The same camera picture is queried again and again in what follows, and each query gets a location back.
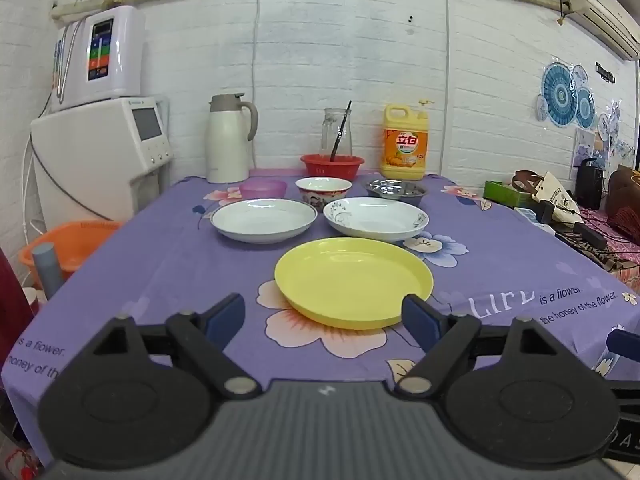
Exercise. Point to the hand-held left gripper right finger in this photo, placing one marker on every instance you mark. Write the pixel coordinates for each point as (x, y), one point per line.
(420, 321)

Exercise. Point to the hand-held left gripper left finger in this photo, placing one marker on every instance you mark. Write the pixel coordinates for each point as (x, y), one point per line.
(225, 316)

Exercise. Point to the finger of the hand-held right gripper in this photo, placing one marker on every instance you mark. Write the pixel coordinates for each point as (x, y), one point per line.
(625, 344)

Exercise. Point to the yellow plastic plate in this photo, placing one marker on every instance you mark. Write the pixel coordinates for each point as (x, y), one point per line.
(350, 280)

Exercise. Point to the white ceramic bowl red pattern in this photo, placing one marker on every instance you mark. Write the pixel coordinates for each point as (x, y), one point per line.
(322, 195)

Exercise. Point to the purple floral tablecloth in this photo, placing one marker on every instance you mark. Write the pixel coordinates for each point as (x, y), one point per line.
(175, 260)

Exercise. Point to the white plate with blue rim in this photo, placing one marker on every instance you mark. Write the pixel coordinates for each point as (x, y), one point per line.
(262, 220)

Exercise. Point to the white plate with floral print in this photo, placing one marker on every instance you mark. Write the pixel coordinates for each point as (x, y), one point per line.
(375, 217)

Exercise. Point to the black power adapter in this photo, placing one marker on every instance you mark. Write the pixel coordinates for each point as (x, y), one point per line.
(590, 235)

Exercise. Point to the pink translucent plastic bowl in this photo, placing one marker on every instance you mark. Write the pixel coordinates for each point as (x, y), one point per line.
(262, 189)

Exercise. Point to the stainless steel bowl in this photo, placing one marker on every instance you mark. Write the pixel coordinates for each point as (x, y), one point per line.
(395, 190)

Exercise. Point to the green box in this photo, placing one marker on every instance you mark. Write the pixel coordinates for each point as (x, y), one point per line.
(502, 192)

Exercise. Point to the brown bag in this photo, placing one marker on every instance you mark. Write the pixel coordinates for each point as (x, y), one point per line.
(625, 190)

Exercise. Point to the beige paper bag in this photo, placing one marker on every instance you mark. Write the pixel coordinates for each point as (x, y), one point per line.
(557, 195)

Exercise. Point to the orange plastic basin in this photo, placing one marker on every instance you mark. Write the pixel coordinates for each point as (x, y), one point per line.
(75, 245)

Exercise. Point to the white thermos jug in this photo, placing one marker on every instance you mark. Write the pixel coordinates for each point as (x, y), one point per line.
(227, 145)

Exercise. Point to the yellow detergent bottle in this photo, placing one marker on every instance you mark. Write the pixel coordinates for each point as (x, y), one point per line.
(405, 150)

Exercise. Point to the red plastic colander basket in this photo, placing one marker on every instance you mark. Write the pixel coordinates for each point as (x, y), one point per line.
(320, 167)

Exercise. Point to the grey cylinder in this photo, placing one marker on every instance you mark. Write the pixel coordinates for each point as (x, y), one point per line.
(47, 270)

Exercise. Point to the black straw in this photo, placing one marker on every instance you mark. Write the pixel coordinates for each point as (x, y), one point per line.
(340, 132)

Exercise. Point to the white water purifier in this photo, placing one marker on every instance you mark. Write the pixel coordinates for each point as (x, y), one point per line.
(85, 160)

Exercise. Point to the clear glass jar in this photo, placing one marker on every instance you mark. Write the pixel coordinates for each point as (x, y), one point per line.
(327, 130)

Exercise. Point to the dark red cloth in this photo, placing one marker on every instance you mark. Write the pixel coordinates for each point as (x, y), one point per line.
(12, 305)

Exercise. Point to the blue paper fan decorations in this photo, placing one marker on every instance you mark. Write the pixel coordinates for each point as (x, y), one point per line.
(560, 92)

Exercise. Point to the white water ionizer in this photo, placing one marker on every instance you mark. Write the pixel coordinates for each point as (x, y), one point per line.
(125, 55)

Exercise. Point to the white air conditioner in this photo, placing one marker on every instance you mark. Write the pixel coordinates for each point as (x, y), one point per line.
(600, 10)

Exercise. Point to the wall photo prints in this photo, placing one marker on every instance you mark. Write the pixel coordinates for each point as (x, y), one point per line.
(587, 150)

